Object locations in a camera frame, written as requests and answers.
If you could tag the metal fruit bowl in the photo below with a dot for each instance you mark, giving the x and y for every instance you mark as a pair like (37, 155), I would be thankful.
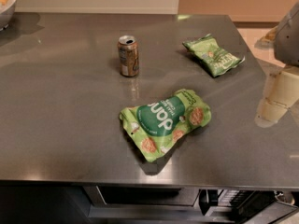
(6, 13)

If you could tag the black drawer under counter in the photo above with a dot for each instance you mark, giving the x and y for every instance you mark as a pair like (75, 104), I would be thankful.
(200, 206)

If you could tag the green rice chips bag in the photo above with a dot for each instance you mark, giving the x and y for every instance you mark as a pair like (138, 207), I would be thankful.
(155, 128)

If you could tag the orange soda can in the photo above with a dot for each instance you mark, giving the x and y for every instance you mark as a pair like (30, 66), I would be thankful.
(128, 54)

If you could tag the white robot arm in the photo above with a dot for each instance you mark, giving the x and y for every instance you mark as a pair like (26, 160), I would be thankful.
(286, 45)

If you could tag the green jalapeno chip bag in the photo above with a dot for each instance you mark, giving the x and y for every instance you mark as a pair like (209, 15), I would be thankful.
(215, 59)

